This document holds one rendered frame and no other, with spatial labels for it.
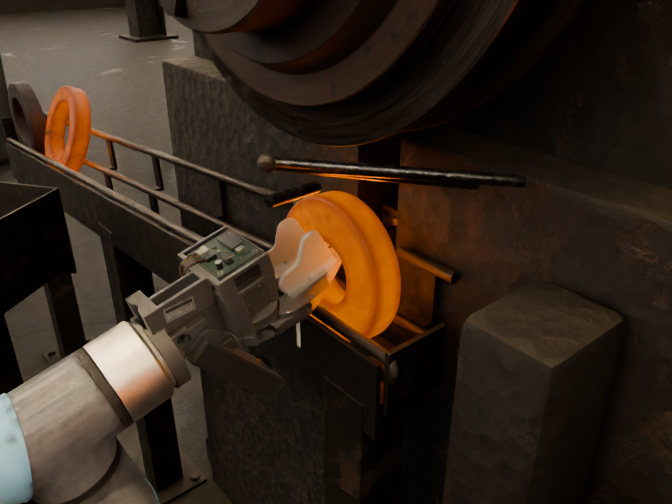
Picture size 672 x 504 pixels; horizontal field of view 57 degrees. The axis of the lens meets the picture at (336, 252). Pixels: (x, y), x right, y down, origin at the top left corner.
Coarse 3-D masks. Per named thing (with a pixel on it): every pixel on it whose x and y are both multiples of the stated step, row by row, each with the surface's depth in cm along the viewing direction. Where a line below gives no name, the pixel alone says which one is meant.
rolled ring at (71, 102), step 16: (64, 96) 126; (80, 96) 124; (48, 112) 133; (64, 112) 132; (80, 112) 122; (48, 128) 133; (64, 128) 134; (80, 128) 122; (48, 144) 132; (80, 144) 122; (64, 160) 124; (80, 160) 124
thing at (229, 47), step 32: (320, 0) 41; (352, 0) 39; (384, 0) 38; (416, 0) 37; (448, 0) 37; (256, 32) 48; (288, 32) 45; (320, 32) 42; (352, 32) 41; (384, 32) 40; (416, 32) 38; (256, 64) 53; (288, 64) 46; (320, 64) 45; (352, 64) 43; (384, 64) 41; (288, 96) 50; (320, 96) 47; (352, 96) 45
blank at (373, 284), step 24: (336, 192) 61; (288, 216) 65; (312, 216) 61; (336, 216) 58; (360, 216) 58; (336, 240) 59; (360, 240) 56; (384, 240) 57; (360, 264) 57; (384, 264) 57; (336, 288) 66; (360, 288) 58; (384, 288) 57; (336, 312) 62; (360, 312) 59; (384, 312) 58
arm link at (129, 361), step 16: (112, 336) 49; (128, 336) 49; (144, 336) 50; (96, 352) 48; (112, 352) 48; (128, 352) 48; (144, 352) 49; (112, 368) 48; (128, 368) 48; (144, 368) 48; (160, 368) 49; (112, 384) 47; (128, 384) 48; (144, 384) 48; (160, 384) 49; (128, 400) 48; (144, 400) 49; (160, 400) 50
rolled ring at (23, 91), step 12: (12, 84) 136; (24, 84) 136; (12, 96) 139; (24, 96) 133; (36, 96) 135; (12, 108) 143; (24, 108) 133; (36, 108) 134; (12, 120) 147; (24, 120) 146; (36, 120) 134; (24, 132) 146; (36, 132) 134; (24, 144) 145; (36, 144) 135
